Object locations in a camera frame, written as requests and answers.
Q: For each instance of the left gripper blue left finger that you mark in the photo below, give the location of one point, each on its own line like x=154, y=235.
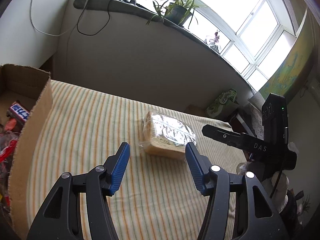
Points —
x=116, y=166

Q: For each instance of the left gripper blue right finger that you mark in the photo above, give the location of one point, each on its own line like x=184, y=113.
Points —
x=199, y=166

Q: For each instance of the red dried fruit packet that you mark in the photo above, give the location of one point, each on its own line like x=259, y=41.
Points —
x=10, y=133

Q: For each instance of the snickers bar front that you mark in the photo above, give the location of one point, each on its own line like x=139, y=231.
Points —
x=18, y=112

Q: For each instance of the right hand in white glove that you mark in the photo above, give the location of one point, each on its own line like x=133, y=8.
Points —
x=275, y=187

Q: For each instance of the wrapped sliced bread loaf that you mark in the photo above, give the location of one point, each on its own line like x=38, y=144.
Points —
x=165, y=136

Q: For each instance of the green tissue box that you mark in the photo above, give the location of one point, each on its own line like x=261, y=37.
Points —
x=223, y=105

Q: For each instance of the brown cardboard box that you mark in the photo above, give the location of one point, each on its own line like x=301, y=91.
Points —
x=32, y=87

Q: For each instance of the small figurine on sill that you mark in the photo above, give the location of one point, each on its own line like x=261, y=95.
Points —
x=213, y=43

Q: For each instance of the potted spider plant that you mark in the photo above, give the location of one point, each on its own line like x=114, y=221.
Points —
x=176, y=11

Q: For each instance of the wall map poster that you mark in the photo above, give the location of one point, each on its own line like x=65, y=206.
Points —
x=294, y=70

